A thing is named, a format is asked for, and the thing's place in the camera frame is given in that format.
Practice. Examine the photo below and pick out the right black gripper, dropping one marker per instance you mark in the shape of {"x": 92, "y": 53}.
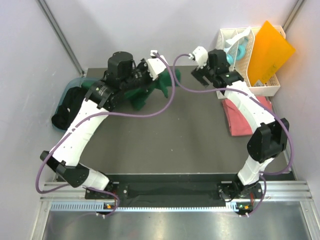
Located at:
{"x": 199, "y": 74}

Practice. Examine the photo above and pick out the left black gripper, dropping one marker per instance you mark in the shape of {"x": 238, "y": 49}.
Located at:
{"x": 142, "y": 65}

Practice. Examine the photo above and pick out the green t shirt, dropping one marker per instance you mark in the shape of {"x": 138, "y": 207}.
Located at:
{"x": 138, "y": 97}

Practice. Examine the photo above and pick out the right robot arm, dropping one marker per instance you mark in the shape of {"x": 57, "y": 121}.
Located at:
{"x": 268, "y": 138}

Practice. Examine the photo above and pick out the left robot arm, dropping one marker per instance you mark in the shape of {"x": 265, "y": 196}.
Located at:
{"x": 122, "y": 78}

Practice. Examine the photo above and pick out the pink folded t shirt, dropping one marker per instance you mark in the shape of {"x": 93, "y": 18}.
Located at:
{"x": 237, "y": 123}

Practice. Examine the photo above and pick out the blue plastic basket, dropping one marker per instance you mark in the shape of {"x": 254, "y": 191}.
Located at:
{"x": 83, "y": 82}

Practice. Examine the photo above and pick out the white perforated file organizer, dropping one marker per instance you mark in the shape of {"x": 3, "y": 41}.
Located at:
{"x": 268, "y": 89}

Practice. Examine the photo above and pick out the orange plastic folder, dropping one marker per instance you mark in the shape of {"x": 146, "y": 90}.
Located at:
{"x": 270, "y": 52}

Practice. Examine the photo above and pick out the black t shirt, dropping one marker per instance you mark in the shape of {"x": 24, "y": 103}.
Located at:
{"x": 69, "y": 108}

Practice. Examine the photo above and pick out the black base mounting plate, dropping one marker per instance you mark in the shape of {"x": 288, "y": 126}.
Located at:
{"x": 180, "y": 189}

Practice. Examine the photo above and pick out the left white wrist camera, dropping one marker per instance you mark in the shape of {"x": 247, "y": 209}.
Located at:
{"x": 155, "y": 66}

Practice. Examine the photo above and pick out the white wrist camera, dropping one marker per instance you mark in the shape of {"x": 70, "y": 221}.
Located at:
{"x": 199, "y": 55}
{"x": 155, "y": 66}

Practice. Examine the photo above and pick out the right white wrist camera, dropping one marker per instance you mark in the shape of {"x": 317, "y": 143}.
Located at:
{"x": 199, "y": 55}

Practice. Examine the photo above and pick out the grey slotted cable duct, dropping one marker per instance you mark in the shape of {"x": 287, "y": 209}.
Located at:
{"x": 64, "y": 206}

